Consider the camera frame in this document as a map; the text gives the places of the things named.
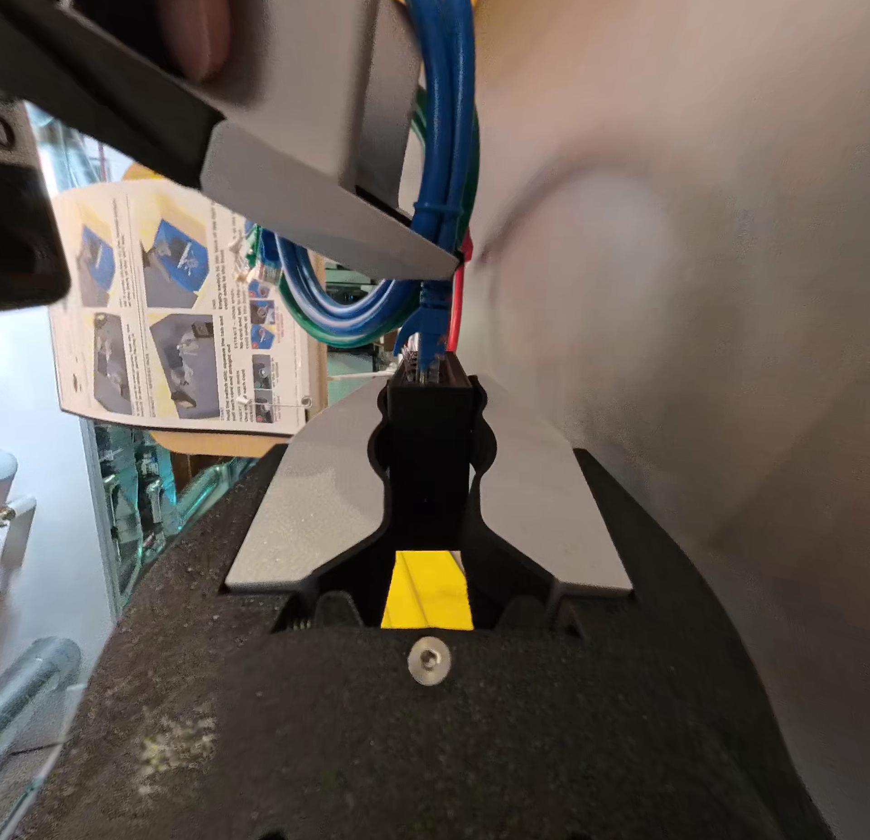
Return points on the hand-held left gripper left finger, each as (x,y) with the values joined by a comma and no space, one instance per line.
(312,507)

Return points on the instruction sheet on stand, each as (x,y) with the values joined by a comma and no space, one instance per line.
(204,446)

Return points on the silver ventilation duct cluster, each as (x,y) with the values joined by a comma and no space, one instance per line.
(34,677)

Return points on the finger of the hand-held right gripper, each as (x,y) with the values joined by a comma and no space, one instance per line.
(326,215)
(391,106)

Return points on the black ethernet switch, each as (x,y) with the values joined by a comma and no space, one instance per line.
(428,446)

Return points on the printed instruction sheet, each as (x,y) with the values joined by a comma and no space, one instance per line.
(170,296)

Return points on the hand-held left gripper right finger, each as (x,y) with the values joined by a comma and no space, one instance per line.
(544,507)

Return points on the person's right hand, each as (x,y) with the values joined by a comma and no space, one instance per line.
(194,24)

